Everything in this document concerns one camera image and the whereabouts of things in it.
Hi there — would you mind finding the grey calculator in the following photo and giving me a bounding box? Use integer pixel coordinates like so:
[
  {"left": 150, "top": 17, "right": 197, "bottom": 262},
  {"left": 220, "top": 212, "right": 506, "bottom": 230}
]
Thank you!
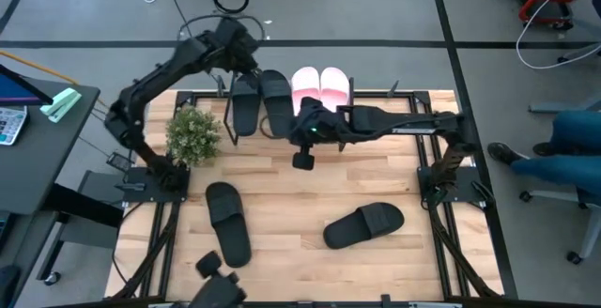
[{"left": 0, "top": 105, "right": 30, "bottom": 147}]

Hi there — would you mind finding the person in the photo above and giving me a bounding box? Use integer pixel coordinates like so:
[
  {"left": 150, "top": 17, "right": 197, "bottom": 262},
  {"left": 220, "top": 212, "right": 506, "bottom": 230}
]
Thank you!
[{"left": 486, "top": 110, "right": 601, "bottom": 208}]

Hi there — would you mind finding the grey chair base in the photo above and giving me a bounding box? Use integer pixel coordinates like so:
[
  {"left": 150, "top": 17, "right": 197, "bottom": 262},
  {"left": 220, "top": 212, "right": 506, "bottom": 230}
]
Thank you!
[{"left": 528, "top": 39, "right": 601, "bottom": 115}]

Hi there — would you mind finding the mint green stapler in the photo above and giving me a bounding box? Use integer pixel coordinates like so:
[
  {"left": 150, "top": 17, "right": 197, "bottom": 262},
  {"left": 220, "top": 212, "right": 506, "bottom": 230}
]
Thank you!
[{"left": 39, "top": 86, "right": 83, "bottom": 124}]

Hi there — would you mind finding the grey office chair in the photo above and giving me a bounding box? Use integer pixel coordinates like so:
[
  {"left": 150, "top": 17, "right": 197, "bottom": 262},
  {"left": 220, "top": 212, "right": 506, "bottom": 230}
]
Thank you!
[{"left": 518, "top": 188, "right": 601, "bottom": 266}]

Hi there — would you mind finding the green potted plant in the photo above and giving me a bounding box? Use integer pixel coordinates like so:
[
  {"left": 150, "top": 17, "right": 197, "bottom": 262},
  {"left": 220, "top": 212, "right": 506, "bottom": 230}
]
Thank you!
[{"left": 163, "top": 104, "right": 223, "bottom": 169}]

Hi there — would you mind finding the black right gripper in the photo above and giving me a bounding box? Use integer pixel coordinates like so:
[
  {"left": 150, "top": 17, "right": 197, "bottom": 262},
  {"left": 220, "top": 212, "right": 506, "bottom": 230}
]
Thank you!
[{"left": 288, "top": 95, "right": 342, "bottom": 172}]

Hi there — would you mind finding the long white cable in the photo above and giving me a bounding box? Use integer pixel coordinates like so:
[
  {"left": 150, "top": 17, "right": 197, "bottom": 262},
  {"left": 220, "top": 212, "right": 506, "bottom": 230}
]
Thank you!
[{"left": 515, "top": 0, "right": 601, "bottom": 71}]

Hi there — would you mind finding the dark grey desk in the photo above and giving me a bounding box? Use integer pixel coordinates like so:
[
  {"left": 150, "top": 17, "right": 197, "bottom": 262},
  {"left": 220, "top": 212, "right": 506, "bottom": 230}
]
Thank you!
[{"left": 0, "top": 77, "right": 124, "bottom": 286}]

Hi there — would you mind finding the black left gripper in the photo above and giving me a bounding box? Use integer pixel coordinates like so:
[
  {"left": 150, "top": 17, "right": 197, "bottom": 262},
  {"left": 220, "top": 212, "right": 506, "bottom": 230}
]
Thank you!
[{"left": 206, "top": 15, "right": 261, "bottom": 73}]

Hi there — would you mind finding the dark computer monitor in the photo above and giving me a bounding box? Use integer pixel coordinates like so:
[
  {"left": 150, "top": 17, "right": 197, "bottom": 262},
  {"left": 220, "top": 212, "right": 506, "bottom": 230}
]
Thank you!
[{"left": 0, "top": 63, "right": 54, "bottom": 107}]

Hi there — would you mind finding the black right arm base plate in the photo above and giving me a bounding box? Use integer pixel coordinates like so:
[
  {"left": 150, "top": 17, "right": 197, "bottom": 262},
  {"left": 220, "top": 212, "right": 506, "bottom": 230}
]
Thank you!
[{"left": 416, "top": 165, "right": 487, "bottom": 204}]

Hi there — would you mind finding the yellow rod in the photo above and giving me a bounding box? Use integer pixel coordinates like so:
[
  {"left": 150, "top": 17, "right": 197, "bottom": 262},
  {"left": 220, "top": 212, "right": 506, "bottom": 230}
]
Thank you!
[{"left": 0, "top": 48, "right": 80, "bottom": 86}]

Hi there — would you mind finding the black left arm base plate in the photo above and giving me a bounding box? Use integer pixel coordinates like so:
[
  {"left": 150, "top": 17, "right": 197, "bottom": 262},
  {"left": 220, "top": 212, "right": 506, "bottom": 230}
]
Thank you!
[{"left": 122, "top": 166, "right": 192, "bottom": 204}]

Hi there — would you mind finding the pink slide sandal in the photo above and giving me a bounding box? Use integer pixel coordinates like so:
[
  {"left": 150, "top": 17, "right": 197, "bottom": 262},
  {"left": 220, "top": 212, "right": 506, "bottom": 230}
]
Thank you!
[
  {"left": 319, "top": 66, "right": 351, "bottom": 113},
  {"left": 290, "top": 66, "right": 322, "bottom": 116}
]

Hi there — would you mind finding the black table frame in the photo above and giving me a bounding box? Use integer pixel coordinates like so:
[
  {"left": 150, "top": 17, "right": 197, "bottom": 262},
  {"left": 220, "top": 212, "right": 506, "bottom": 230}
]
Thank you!
[{"left": 105, "top": 89, "right": 517, "bottom": 308}]

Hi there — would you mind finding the small black box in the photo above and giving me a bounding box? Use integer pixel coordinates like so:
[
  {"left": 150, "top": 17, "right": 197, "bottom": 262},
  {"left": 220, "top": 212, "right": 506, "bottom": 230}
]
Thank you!
[{"left": 106, "top": 151, "right": 133, "bottom": 174}]

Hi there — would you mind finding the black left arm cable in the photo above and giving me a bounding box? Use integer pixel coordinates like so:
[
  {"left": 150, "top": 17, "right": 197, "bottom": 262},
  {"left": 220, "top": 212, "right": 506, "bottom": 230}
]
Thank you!
[{"left": 177, "top": 12, "right": 268, "bottom": 42}]

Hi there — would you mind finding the black slide sandal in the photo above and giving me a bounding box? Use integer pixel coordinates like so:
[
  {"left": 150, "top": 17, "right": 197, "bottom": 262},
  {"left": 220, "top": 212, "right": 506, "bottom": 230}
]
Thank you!
[
  {"left": 231, "top": 72, "right": 262, "bottom": 138},
  {"left": 322, "top": 201, "right": 406, "bottom": 251},
  {"left": 205, "top": 181, "right": 254, "bottom": 270},
  {"left": 258, "top": 69, "right": 296, "bottom": 140}
]

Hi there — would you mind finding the wooden shelf with black frame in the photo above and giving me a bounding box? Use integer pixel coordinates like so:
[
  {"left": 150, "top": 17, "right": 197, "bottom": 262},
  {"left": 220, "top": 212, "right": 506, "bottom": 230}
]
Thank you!
[{"left": 223, "top": 69, "right": 357, "bottom": 153}]

